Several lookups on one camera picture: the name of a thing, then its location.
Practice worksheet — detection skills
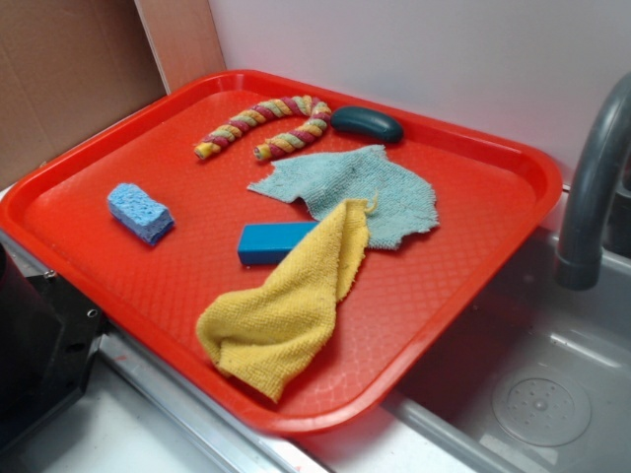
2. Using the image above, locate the brown cardboard panel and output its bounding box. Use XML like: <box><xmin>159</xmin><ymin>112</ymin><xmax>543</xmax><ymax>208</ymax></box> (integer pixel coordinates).
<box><xmin>1</xmin><ymin>1</ymin><xmax>225</xmax><ymax>187</ymax></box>

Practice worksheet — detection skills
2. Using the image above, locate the multicolored twisted rope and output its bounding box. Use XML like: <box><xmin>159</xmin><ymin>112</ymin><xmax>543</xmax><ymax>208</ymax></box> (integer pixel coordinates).
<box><xmin>193</xmin><ymin>95</ymin><xmax>333</xmax><ymax>162</ymax></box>

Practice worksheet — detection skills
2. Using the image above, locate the red plastic tray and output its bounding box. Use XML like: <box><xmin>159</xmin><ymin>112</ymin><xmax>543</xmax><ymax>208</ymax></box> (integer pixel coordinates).
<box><xmin>1</xmin><ymin>71</ymin><xmax>562</xmax><ymax>437</ymax></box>

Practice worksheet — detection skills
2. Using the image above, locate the grey plastic sink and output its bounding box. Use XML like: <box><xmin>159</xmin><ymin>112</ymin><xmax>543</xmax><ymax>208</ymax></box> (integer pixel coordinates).
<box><xmin>300</xmin><ymin>204</ymin><xmax>630</xmax><ymax>472</ymax></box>

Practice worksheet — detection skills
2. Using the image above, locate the light blue cloth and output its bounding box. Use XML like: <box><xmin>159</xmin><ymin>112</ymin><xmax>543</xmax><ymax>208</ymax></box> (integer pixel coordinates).
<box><xmin>248</xmin><ymin>145</ymin><xmax>439</xmax><ymax>250</ymax></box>

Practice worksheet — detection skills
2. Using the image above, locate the blue sponge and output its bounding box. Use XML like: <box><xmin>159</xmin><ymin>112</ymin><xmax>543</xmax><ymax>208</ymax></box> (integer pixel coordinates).
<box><xmin>106</xmin><ymin>183</ymin><xmax>175</xmax><ymax>246</ymax></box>

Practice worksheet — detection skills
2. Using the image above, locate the grey faucet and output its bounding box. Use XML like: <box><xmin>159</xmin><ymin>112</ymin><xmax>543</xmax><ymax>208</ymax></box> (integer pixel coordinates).
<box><xmin>554</xmin><ymin>75</ymin><xmax>630</xmax><ymax>291</ymax></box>

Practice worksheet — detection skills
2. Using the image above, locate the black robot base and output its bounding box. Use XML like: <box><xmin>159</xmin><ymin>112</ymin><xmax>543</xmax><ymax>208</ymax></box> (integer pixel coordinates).
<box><xmin>1</xmin><ymin>249</ymin><xmax>105</xmax><ymax>450</ymax></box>

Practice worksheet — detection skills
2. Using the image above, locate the yellow microfiber cloth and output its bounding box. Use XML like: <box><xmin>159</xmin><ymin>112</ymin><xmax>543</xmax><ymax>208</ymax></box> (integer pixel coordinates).
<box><xmin>196</xmin><ymin>199</ymin><xmax>377</xmax><ymax>402</ymax></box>

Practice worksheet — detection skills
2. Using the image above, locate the blue rectangular block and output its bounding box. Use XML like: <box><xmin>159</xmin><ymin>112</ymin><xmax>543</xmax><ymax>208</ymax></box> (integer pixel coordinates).
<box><xmin>238</xmin><ymin>222</ymin><xmax>318</xmax><ymax>266</ymax></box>

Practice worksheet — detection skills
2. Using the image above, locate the dark teal oval soap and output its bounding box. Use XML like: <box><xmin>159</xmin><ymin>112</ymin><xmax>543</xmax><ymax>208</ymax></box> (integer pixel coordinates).
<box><xmin>330</xmin><ymin>105</ymin><xmax>404</xmax><ymax>143</ymax></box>

